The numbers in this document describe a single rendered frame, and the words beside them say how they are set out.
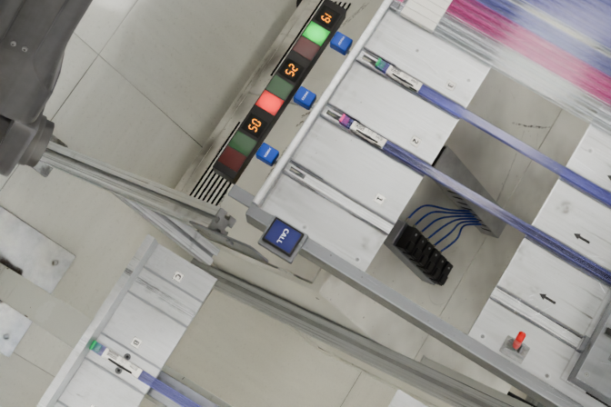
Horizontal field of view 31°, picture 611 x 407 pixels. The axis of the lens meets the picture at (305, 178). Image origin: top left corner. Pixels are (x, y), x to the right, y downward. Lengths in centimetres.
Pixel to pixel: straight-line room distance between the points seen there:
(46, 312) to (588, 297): 97
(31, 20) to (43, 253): 171
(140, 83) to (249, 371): 81
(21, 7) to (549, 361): 120
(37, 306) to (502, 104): 98
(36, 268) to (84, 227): 13
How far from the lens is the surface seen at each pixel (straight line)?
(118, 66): 233
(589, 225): 173
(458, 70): 176
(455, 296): 221
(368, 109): 172
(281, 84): 174
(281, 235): 162
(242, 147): 171
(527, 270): 169
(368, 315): 205
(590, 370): 163
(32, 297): 211
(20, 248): 230
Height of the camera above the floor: 200
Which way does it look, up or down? 48 degrees down
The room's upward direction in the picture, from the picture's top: 108 degrees clockwise
